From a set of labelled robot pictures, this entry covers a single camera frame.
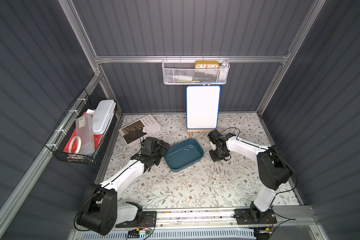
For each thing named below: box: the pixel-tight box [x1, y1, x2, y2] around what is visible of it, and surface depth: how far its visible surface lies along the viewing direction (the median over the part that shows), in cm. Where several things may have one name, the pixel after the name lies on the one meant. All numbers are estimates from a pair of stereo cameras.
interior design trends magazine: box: [118, 114, 162, 148], surface depth 108 cm
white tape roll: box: [68, 135, 82, 154], surface depth 66 cm
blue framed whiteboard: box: [186, 85, 221, 130], surface depth 95 cm
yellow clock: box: [194, 60, 220, 69], surface depth 90 cm
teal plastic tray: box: [163, 138, 205, 173], surface depth 98 cm
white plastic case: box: [92, 99, 117, 135], surface depth 75 cm
